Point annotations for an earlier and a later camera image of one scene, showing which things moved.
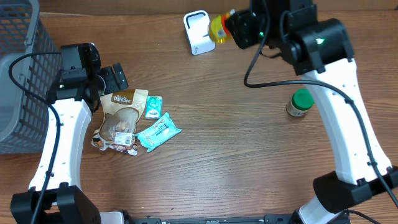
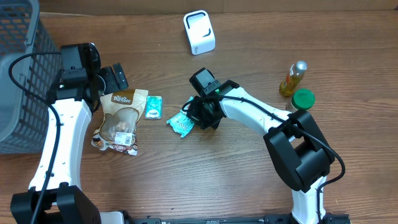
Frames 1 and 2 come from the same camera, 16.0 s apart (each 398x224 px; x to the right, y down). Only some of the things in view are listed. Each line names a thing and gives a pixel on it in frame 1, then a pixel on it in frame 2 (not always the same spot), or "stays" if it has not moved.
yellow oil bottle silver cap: x=218 y=31 -> x=294 y=76
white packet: x=117 y=130 stays
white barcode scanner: x=196 y=25 stays
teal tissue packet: x=153 y=107 stays
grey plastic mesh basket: x=23 y=117 stays
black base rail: x=267 y=219 stays
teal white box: x=159 y=132 -> x=181 y=123
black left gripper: x=113 y=78 stays
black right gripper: x=242 y=33 -> x=195 y=114
